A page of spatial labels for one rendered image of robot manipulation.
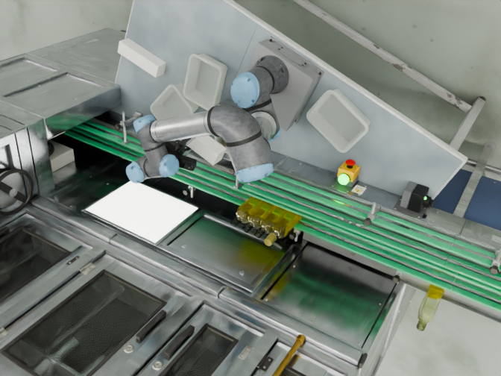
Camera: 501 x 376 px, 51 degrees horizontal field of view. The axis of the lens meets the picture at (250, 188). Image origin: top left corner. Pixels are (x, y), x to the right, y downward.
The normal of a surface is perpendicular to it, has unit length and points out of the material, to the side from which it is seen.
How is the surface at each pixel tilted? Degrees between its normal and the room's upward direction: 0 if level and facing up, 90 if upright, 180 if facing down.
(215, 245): 90
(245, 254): 90
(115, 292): 90
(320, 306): 90
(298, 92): 1
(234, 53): 0
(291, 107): 1
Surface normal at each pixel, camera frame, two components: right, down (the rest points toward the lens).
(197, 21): -0.51, 0.44
